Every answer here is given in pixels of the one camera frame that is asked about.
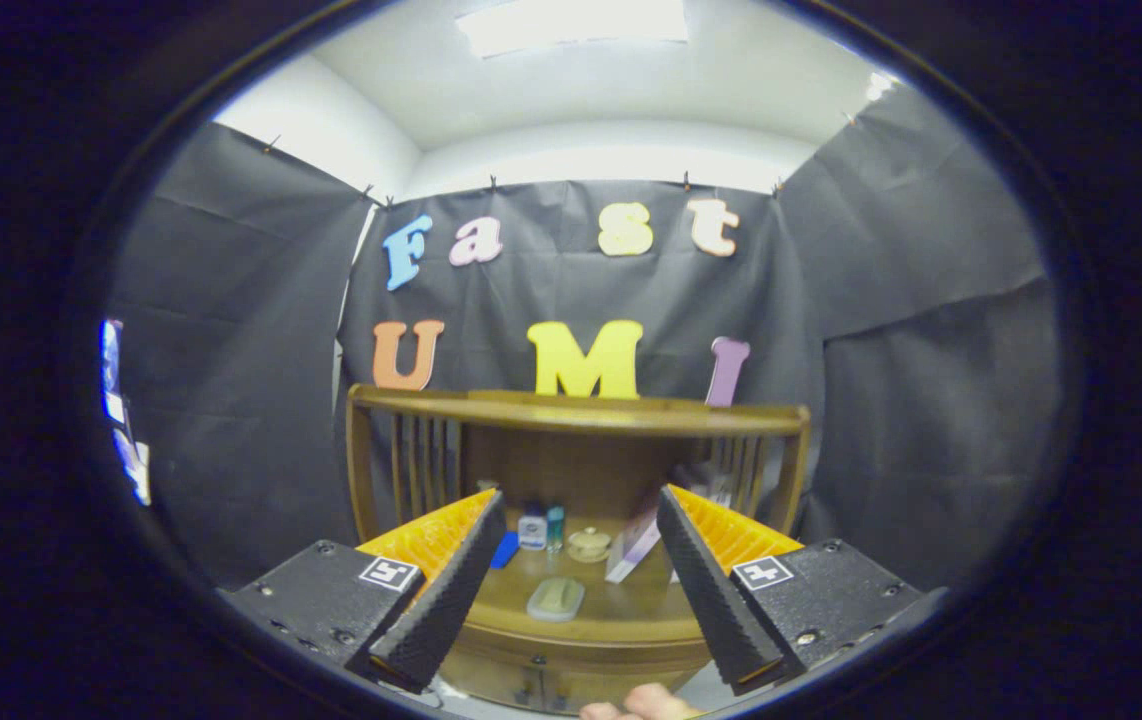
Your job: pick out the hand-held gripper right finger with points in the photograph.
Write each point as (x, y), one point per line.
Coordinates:
(706, 590)

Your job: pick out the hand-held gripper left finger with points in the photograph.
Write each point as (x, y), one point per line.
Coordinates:
(446, 600)

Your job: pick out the wooden drawer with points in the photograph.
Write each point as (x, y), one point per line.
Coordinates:
(591, 657)

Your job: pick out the wooden countertop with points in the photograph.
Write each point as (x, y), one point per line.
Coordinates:
(631, 610)

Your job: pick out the wooden cabinet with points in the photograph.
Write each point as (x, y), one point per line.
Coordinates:
(571, 412)

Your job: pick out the blue folded cloth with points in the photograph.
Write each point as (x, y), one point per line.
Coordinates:
(506, 550)

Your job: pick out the purple white book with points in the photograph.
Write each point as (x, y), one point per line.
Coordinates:
(631, 548)

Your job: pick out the white lotion bottle blue cap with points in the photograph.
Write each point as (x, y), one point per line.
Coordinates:
(532, 532)

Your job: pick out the beige lidded tea cup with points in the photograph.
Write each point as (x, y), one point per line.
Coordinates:
(589, 546)

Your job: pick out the slim teal bottle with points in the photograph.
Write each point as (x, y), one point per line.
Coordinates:
(555, 530)

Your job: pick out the black backdrop cloth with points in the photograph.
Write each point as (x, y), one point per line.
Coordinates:
(231, 400)

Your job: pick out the ceiling light panel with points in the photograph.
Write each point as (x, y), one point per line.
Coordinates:
(571, 25)

